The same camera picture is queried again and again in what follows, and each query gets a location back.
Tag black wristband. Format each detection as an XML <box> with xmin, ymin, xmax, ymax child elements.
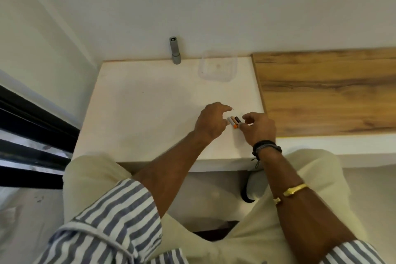
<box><xmin>251</xmin><ymin>140</ymin><xmax>283</xmax><ymax>170</ymax></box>

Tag brown wooden countertop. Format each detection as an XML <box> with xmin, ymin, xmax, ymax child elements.
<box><xmin>251</xmin><ymin>47</ymin><xmax>396</xmax><ymax>137</ymax></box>

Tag cream trousers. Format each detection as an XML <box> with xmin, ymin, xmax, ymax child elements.
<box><xmin>62</xmin><ymin>148</ymin><xmax>369</xmax><ymax>264</ymax></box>

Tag grey shoe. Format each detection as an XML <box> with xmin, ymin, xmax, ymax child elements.
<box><xmin>241</xmin><ymin>170</ymin><xmax>269</xmax><ymax>204</ymax></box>

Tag person's left hand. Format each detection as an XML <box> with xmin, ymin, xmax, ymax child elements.
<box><xmin>194</xmin><ymin>102</ymin><xmax>234</xmax><ymax>143</ymax></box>

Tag person's right forearm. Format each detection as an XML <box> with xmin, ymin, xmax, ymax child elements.
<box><xmin>256</xmin><ymin>146</ymin><xmax>361</xmax><ymax>264</ymax></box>

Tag clear plastic container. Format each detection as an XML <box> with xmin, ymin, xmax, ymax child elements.
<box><xmin>198</xmin><ymin>50</ymin><xmax>238</xmax><ymax>83</ymax></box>

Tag blue white striped shirt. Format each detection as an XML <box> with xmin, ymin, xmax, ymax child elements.
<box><xmin>33</xmin><ymin>178</ymin><xmax>388</xmax><ymax>264</ymax></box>

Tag grey flashlight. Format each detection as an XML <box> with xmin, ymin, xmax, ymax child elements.
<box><xmin>169</xmin><ymin>36</ymin><xmax>182</xmax><ymax>65</ymax></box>

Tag person's right hand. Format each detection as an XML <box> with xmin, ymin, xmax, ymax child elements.
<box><xmin>239</xmin><ymin>112</ymin><xmax>277</xmax><ymax>147</ymax></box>

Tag gold bracelet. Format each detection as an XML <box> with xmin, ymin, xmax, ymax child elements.
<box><xmin>273</xmin><ymin>183</ymin><xmax>310</xmax><ymax>205</ymax></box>

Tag person's left forearm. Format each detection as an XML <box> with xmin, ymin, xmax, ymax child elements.
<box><xmin>131</xmin><ymin>131</ymin><xmax>216</xmax><ymax>220</ymax></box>

